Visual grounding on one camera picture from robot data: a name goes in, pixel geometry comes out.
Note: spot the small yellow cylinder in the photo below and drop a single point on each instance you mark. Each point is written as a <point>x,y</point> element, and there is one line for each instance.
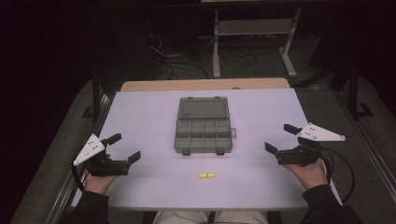
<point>207,175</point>

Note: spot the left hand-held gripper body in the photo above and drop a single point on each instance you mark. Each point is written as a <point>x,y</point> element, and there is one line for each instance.
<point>90,149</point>

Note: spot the person's left hand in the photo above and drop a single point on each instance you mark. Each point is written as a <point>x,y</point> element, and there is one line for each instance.
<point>98,184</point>

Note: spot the person's right hand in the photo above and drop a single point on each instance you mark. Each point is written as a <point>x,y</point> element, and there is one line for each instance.
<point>309,175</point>

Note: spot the grey plastic organizer box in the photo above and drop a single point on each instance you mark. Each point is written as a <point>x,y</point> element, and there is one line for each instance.
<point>203,126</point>

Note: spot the white metal table frame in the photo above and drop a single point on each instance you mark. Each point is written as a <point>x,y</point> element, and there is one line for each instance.
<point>255,28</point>

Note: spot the black metal stand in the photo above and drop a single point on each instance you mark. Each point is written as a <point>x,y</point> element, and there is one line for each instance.
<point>355,93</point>
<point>96,99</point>

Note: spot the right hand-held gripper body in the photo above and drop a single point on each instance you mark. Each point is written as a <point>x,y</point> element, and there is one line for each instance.
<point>317,133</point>

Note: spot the aluminium rail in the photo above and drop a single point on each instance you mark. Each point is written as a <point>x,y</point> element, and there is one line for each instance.
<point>367,146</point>
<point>81,161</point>

